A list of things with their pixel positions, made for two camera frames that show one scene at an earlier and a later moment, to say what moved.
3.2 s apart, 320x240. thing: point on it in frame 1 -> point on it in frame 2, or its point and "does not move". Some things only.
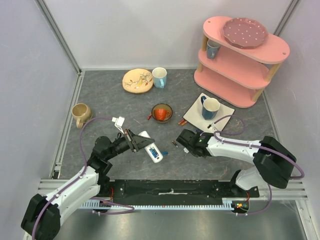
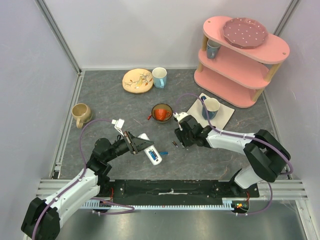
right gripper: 185,139 -> 182,136
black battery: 173,141 does not move
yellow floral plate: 137,80 does not move
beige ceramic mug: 82,113 does not move
